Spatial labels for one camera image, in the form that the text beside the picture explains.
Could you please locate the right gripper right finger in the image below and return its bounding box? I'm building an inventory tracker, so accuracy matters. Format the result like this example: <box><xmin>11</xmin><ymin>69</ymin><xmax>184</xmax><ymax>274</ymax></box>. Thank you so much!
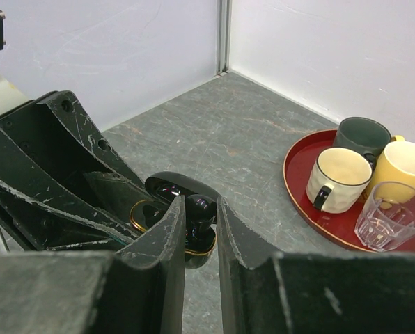
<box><xmin>217</xmin><ymin>197</ymin><xmax>415</xmax><ymax>333</ymax></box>

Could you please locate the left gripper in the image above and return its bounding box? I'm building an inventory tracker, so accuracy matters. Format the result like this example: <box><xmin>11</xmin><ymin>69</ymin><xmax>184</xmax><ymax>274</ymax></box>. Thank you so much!
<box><xmin>0</xmin><ymin>90</ymin><xmax>146</xmax><ymax>251</ymax></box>

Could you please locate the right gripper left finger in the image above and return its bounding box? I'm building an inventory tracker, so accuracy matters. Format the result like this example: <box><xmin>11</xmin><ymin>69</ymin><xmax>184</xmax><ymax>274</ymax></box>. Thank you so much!
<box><xmin>0</xmin><ymin>196</ymin><xmax>185</xmax><ymax>333</ymax></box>

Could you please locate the black earbud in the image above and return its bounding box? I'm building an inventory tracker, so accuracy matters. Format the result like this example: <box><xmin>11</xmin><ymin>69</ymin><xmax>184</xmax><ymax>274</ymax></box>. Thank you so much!
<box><xmin>185</xmin><ymin>194</ymin><xmax>217</xmax><ymax>245</ymax></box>

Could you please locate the black earbud charging case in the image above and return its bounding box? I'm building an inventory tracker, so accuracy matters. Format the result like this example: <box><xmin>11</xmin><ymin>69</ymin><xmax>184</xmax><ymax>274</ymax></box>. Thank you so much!
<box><xmin>129</xmin><ymin>170</ymin><xmax>218</xmax><ymax>269</ymax></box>

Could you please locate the red round tray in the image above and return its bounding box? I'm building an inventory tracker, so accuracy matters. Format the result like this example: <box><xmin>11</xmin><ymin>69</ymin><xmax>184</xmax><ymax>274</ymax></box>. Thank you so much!
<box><xmin>282</xmin><ymin>129</ymin><xmax>415</xmax><ymax>257</ymax></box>

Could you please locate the clear glass tumbler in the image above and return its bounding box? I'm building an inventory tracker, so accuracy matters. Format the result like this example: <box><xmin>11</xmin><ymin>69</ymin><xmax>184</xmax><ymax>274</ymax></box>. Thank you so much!
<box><xmin>354</xmin><ymin>182</ymin><xmax>415</xmax><ymax>252</ymax></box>

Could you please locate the dark green mug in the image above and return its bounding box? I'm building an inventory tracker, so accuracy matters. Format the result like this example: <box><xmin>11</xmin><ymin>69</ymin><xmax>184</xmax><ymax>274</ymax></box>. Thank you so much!
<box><xmin>332</xmin><ymin>117</ymin><xmax>392</xmax><ymax>168</ymax></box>

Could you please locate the yellow mug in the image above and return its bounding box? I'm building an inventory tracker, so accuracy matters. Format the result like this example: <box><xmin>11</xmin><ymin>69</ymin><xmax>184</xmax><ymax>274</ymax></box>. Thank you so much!
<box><xmin>358</xmin><ymin>136</ymin><xmax>415</xmax><ymax>203</ymax></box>

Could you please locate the cream mug black handle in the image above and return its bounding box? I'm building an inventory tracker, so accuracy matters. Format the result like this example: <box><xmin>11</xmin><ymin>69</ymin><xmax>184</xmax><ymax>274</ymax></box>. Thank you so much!
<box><xmin>306</xmin><ymin>147</ymin><xmax>373</xmax><ymax>214</ymax></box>

